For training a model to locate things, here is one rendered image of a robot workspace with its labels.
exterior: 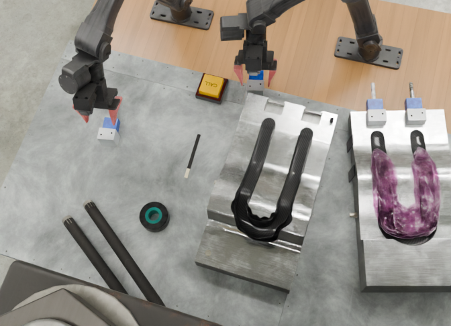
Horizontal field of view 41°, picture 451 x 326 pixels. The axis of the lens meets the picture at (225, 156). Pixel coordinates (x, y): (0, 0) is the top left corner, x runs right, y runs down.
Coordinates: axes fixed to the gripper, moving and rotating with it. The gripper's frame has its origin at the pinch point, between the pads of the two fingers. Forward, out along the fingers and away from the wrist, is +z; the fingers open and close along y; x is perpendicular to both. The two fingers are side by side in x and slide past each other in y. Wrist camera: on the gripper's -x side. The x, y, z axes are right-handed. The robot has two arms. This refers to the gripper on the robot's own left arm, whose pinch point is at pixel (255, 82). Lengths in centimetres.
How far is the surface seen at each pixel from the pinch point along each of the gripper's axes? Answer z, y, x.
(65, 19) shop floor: 37, -99, 107
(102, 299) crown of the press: -62, -3, -126
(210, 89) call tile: 2.0, -13.3, -1.4
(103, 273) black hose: 28, -36, -52
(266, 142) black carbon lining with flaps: 7.0, 4.3, -19.2
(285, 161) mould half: 9.5, 10.0, -24.1
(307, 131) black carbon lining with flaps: 4.7, 15.6, -16.2
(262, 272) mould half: 26, 6, -49
